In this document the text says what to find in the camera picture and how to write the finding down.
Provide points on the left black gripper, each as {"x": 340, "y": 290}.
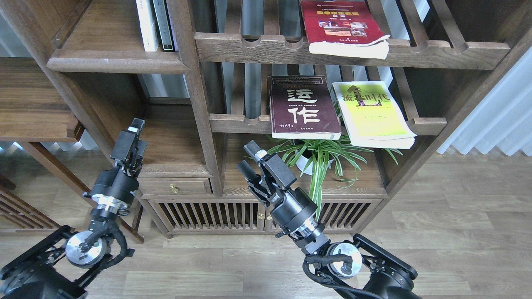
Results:
{"x": 115, "y": 189}

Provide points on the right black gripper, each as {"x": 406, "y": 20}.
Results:
{"x": 292, "y": 210}

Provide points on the maroon book white characters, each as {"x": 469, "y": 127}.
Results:
{"x": 301, "y": 108}

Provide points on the yellow green book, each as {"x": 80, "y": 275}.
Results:
{"x": 371, "y": 115}

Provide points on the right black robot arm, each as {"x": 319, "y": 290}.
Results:
{"x": 355, "y": 269}

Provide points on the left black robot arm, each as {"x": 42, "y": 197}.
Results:
{"x": 63, "y": 264}

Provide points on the red book on top shelf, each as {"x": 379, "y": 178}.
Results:
{"x": 343, "y": 28}

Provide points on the white plant pot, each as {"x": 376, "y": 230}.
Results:
{"x": 305, "y": 164}

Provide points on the brass drawer knob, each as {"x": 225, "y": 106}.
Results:
{"x": 174, "y": 189}

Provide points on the green spider plant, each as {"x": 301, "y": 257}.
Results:
{"x": 340, "y": 149}

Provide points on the wooden side table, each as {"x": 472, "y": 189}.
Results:
{"x": 33, "y": 112}

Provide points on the dark green upright book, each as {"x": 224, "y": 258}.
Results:
{"x": 164, "y": 27}

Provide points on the white upright book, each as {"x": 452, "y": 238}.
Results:
{"x": 148, "y": 25}

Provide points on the dark wooden bookshelf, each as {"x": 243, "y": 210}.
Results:
{"x": 204, "y": 101}

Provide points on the slatted wooden bench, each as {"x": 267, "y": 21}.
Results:
{"x": 24, "y": 216}

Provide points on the white curtain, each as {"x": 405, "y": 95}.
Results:
{"x": 503, "y": 120}

